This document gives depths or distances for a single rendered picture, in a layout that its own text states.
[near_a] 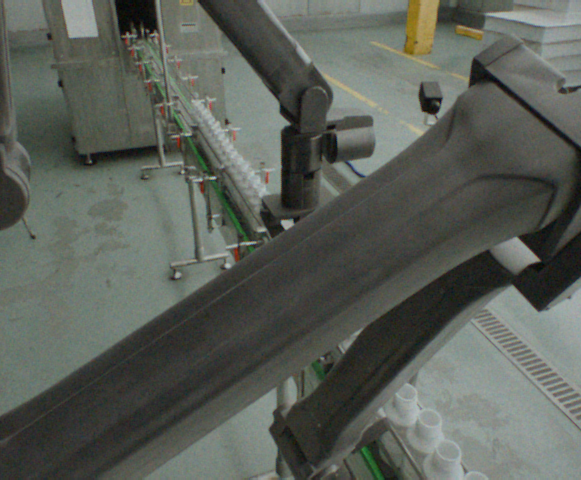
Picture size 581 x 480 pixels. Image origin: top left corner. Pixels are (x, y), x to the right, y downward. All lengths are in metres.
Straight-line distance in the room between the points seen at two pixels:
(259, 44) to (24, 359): 2.45
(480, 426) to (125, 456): 2.30
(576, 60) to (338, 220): 7.05
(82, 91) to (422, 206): 4.48
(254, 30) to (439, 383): 2.17
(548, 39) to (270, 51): 6.27
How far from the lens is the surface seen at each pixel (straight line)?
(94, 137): 4.77
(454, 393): 2.57
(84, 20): 4.54
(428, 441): 0.90
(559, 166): 0.24
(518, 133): 0.24
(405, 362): 0.41
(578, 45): 7.19
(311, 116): 0.66
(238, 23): 0.62
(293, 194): 0.71
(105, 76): 4.63
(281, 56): 0.63
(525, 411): 2.61
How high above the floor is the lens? 1.83
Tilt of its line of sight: 32 degrees down
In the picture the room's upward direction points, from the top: straight up
